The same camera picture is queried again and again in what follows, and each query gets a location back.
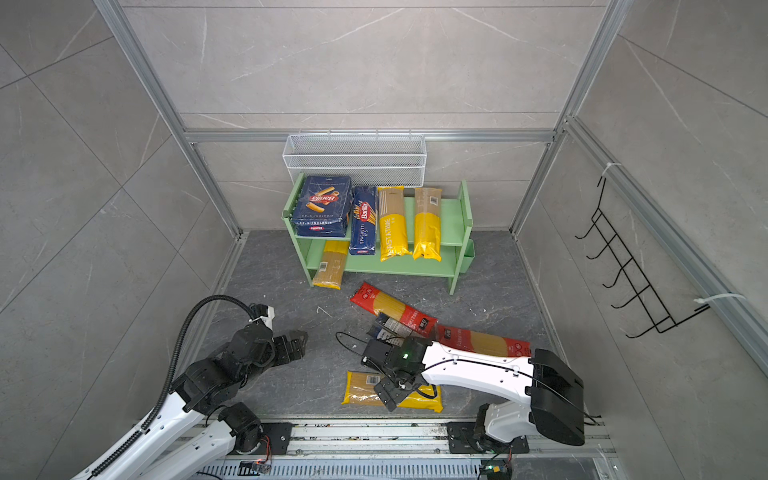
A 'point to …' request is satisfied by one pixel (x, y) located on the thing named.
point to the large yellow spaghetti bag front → (360, 391)
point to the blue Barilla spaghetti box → (363, 221)
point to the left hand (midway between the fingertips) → (293, 332)
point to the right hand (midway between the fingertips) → (401, 384)
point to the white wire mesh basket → (369, 159)
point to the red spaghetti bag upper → (380, 303)
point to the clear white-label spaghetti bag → (390, 330)
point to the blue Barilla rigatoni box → (322, 206)
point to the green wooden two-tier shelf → (457, 246)
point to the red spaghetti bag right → (483, 343)
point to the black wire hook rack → (623, 261)
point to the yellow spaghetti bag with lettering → (392, 223)
